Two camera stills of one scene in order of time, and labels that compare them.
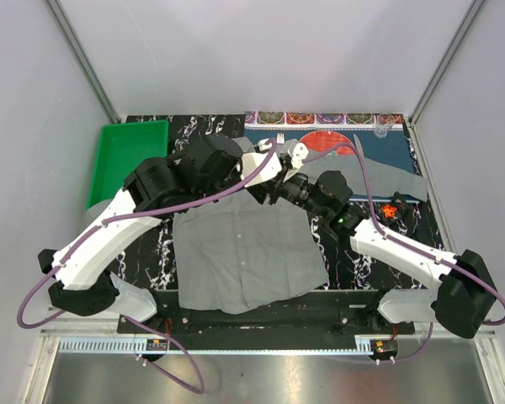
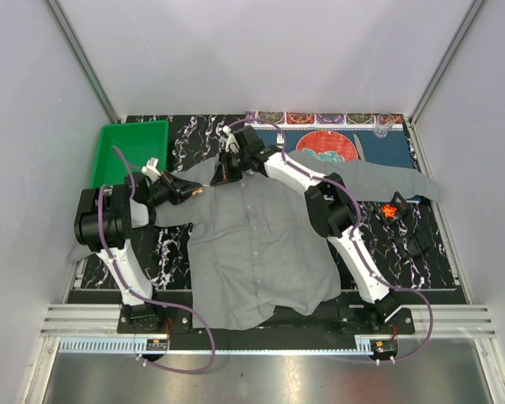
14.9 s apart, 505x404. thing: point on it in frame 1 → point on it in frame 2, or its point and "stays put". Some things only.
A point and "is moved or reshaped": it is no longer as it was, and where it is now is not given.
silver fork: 280,138 stays put
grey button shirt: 234,256 is moved or reshaped
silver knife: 358,146 stays put
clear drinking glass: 384,124 stays put
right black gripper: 281,183 → 225,176
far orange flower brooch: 389,211 stays put
